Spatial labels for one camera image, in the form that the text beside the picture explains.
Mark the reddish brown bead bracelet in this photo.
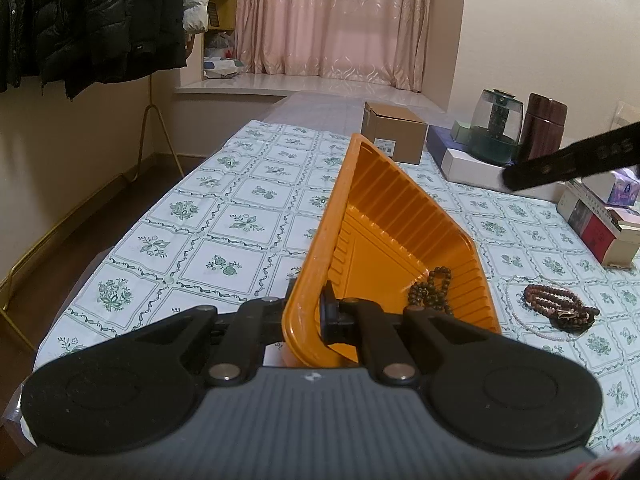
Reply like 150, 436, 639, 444
520, 283, 601, 334

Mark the dark green bead necklace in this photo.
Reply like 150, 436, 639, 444
406, 265, 456, 317

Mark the orange plastic tray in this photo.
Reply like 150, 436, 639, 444
281, 133, 500, 367

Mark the purple tissue pack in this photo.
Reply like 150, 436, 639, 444
582, 168, 639, 207

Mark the thin book on top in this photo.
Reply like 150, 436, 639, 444
565, 180, 639, 235

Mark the dark red cylindrical canister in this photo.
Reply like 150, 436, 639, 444
516, 93, 567, 162

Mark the thick red cover book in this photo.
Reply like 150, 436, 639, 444
556, 188, 639, 268

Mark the glass green humidifier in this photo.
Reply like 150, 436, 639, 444
450, 89, 524, 167

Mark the white flat box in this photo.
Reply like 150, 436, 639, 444
439, 148, 564, 203

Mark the blue flat box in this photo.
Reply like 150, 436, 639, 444
425, 125, 468, 177

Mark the brown cardboard box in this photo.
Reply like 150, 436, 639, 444
360, 102, 427, 165

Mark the pink curtain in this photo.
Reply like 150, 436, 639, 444
235, 0, 431, 92

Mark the gold clothes rack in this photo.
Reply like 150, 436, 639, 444
0, 71, 186, 351

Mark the wooden bookshelf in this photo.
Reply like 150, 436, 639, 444
202, 0, 238, 79

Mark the black hanging jacket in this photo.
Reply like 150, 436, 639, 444
1, 0, 186, 99

